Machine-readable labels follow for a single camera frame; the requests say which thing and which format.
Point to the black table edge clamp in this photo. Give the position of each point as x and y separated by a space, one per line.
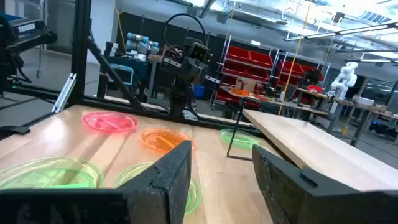
12 130

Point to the blue-rimmed teach pendant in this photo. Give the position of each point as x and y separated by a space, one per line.
122 74

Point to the orange translucent plate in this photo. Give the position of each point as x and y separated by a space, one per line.
161 140

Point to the orange tray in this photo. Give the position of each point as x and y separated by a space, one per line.
239 92

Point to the blue plastic bin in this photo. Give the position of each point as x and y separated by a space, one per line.
199 92

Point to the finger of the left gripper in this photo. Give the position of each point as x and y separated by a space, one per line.
200 72
186 71

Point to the wooden shelf with black legs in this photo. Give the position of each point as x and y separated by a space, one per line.
311 140

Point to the wooden top workbench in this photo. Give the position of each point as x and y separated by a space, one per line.
155 58

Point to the yellow bottle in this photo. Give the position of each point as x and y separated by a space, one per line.
345 130

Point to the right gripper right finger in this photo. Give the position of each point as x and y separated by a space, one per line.
295 199

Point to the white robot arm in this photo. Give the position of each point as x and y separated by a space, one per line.
345 77

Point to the pink translucent plate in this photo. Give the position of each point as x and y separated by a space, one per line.
110 122

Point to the white box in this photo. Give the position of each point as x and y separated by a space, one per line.
363 100

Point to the green translucent plate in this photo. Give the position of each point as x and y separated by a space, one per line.
248 140
133 175
53 174

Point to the silver aluminium extrusion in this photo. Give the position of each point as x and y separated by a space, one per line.
64 93

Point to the red bin rack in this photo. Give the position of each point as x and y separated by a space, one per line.
292 70
245 56

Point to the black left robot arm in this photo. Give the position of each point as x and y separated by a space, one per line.
180 99

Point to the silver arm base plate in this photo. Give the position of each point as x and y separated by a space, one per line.
189 115

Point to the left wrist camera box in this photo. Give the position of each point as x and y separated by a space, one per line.
199 52

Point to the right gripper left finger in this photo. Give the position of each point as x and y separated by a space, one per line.
155 199

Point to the black metal rig frame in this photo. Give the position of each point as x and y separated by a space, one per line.
81 46

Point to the cluttered wooden workbench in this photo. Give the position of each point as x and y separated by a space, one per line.
367 109
267 100

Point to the dark blue equipment cart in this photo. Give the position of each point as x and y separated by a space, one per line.
136 67

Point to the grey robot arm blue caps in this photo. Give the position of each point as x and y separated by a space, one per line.
138 42

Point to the long ceiling light bar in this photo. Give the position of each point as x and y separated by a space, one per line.
342 31

